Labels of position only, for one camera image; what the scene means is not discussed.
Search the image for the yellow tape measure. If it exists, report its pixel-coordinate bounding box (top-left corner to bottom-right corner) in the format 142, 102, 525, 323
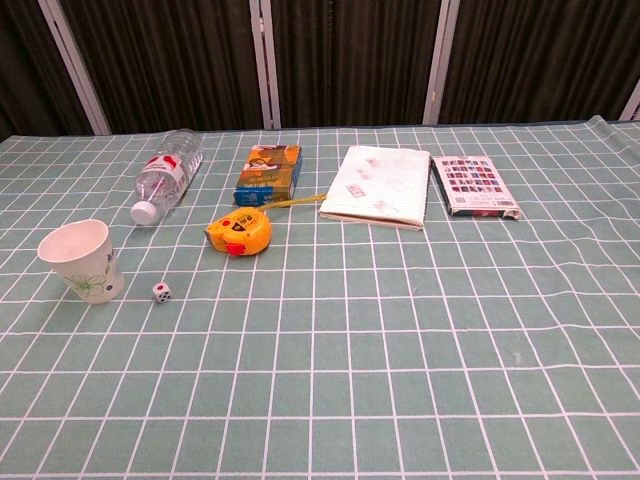
204, 192, 327, 257

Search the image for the white paper booklet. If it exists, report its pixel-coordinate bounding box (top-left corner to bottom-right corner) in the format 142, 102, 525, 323
318, 144, 432, 232

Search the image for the orange and blue carton box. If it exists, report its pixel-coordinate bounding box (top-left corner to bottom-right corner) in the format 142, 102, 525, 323
232, 144, 304, 207

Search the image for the green checked tablecloth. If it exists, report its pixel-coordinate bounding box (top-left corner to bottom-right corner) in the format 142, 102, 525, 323
0, 115, 640, 480

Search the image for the playing card box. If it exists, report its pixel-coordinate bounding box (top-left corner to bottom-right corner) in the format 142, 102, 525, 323
430, 154, 522, 221

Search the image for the clear plastic water bottle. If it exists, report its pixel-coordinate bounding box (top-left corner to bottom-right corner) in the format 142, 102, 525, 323
129, 128, 205, 226

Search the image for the dark pleated screen panel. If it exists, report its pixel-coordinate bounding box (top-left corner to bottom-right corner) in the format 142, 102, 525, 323
268, 0, 445, 129
0, 0, 97, 143
438, 0, 640, 124
58, 0, 266, 136

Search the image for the white screen frame post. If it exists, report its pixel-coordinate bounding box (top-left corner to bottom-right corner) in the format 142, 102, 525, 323
248, 0, 282, 129
38, 0, 112, 136
421, 0, 461, 126
618, 79, 640, 123

